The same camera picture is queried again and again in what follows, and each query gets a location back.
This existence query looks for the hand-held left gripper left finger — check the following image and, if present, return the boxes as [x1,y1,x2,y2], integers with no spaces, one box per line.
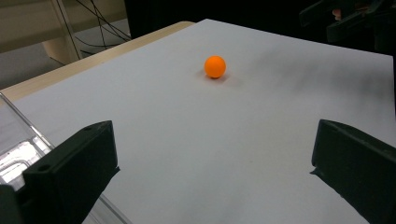
[18,120,120,224]

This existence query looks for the clear plastic tray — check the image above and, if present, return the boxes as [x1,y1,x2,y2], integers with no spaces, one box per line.
[0,91,132,224]

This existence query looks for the beige wooden shelf unit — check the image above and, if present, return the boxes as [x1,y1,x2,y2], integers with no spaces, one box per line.
[0,0,125,64]

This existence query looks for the orange ball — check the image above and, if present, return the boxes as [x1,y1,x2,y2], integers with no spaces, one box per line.
[204,55,227,79]

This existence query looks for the white table cover sheet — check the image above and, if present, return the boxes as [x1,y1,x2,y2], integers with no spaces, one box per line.
[0,18,396,224]

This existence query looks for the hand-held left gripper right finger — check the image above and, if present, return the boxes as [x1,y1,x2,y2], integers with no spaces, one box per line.
[310,119,396,224]

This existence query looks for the black curtain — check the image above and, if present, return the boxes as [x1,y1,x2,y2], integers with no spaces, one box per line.
[124,0,396,57]

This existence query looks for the light wooden table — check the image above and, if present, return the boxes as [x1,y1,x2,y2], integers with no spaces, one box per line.
[0,21,195,104]

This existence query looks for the black cables by shelf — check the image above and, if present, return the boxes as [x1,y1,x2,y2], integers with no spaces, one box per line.
[57,0,133,57]

